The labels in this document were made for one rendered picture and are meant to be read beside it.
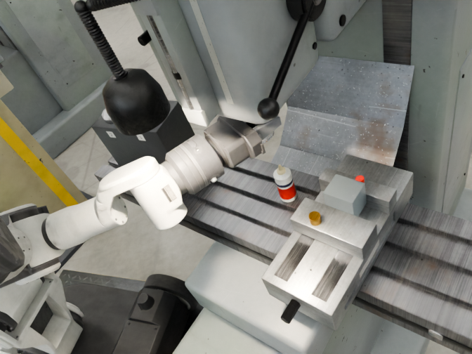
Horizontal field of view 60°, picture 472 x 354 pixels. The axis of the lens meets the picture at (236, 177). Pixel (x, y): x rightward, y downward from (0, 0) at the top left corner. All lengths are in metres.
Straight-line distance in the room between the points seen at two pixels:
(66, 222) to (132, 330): 0.69
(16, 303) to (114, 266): 1.35
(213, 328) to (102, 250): 1.51
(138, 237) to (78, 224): 1.67
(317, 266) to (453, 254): 0.26
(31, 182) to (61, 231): 1.74
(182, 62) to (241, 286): 0.57
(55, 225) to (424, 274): 0.68
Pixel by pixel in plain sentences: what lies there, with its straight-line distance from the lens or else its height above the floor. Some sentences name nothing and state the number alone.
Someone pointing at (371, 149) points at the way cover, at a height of 0.95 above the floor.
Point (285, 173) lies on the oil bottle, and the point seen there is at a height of 1.05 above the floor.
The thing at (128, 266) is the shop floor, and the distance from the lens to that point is 2.34.
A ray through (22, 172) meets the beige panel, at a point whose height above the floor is 0.51.
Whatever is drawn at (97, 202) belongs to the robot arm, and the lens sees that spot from 0.73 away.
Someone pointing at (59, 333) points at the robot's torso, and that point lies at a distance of 1.33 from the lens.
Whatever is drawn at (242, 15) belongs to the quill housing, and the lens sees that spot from 0.53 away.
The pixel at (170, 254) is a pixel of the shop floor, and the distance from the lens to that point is 2.26.
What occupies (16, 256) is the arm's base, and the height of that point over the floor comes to 1.39.
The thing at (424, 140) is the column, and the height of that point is 0.90.
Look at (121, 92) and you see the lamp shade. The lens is 0.48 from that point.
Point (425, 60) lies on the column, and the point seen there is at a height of 1.14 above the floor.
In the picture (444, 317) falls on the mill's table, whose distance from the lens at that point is 0.82.
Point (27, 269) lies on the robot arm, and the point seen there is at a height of 1.23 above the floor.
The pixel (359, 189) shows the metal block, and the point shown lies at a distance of 0.78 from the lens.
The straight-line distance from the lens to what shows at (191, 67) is 0.58.
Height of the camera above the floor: 1.71
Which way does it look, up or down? 45 degrees down
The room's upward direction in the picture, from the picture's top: 23 degrees counter-clockwise
